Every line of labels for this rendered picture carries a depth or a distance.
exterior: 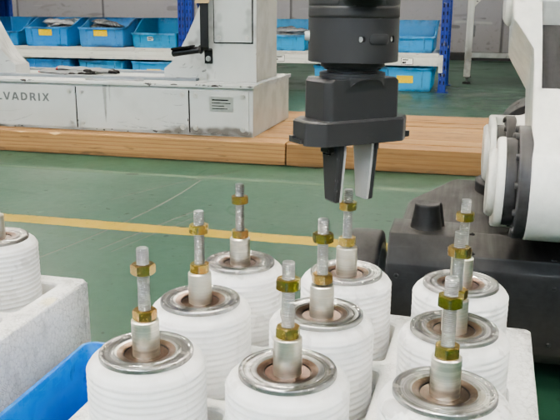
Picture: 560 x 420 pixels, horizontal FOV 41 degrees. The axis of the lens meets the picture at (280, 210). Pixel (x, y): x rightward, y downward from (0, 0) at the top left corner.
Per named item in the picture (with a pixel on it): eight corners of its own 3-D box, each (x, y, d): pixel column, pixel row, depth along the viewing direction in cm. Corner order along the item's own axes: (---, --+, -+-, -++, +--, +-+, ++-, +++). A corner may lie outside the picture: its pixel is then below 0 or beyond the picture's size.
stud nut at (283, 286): (278, 283, 57) (279, 272, 57) (301, 284, 57) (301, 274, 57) (274, 292, 56) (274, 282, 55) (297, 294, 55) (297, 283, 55)
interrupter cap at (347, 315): (354, 339, 65) (354, 332, 64) (269, 329, 67) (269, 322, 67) (369, 307, 72) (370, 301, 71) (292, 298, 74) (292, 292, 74)
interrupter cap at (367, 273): (391, 287, 77) (392, 280, 77) (318, 290, 76) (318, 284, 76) (370, 262, 84) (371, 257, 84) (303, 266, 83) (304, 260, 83)
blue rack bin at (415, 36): (386, 48, 560) (387, 19, 554) (438, 49, 551) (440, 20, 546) (377, 52, 513) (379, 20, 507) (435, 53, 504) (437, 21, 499)
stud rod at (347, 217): (342, 257, 80) (344, 187, 78) (352, 257, 80) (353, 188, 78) (341, 260, 79) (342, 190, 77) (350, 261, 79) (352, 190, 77)
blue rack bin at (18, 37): (12, 42, 633) (9, 16, 628) (52, 42, 624) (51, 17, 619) (-26, 44, 586) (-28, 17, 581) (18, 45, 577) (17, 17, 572)
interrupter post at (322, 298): (331, 324, 68) (332, 290, 67) (305, 321, 68) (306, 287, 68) (337, 314, 70) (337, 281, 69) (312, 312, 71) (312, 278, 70)
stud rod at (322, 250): (328, 297, 69) (330, 217, 67) (325, 301, 68) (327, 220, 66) (317, 296, 69) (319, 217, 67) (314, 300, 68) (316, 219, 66)
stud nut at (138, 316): (129, 317, 61) (128, 307, 60) (147, 312, 62) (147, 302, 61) (142, 325, 59) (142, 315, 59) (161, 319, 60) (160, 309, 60)
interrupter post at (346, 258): (360, 279, 79) (361, 249, 78) (337, 280, 79) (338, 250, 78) (354, 272, 81) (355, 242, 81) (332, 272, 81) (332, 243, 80)
